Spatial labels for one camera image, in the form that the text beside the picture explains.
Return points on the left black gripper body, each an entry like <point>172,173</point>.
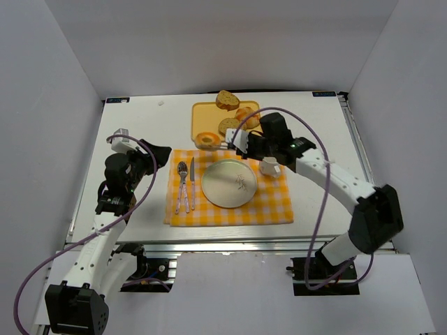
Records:
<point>147,158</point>

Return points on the glazed ring donut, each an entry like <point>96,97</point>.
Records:
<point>207,141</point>

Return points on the white ceramic mug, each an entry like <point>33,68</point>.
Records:
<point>270,167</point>

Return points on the left blue corner label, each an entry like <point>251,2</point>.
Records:
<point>117,100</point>

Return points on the pale green ceramic plate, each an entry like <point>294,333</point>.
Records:
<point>229,183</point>

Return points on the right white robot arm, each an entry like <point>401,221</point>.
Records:
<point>375,210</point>

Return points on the yellow checkered cloth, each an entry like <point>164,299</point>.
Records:
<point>271,203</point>

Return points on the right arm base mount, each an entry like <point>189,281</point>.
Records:
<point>342,285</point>

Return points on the blue corner label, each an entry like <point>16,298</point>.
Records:
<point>117,100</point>
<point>324,94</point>

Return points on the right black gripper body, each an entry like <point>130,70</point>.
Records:
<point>253,146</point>

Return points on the yellow plastic tray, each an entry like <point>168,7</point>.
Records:
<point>207,116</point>

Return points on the back bread slice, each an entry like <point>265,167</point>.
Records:
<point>225,100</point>

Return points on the front bread slice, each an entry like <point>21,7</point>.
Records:
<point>227,123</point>

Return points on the bread slice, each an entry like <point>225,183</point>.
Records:
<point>225,100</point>
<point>227,123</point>

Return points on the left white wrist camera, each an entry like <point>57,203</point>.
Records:
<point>121,145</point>

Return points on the fork with patterned handle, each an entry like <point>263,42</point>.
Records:
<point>182,171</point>

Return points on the knife with patterned handle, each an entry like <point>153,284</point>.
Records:
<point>192,180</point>

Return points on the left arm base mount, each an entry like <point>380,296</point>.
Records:
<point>151,275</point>

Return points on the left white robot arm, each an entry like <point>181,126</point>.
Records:
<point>79,304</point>

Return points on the metal tongs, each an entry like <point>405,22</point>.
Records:
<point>227,144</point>

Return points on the right blue corner label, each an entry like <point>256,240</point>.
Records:
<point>324,94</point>

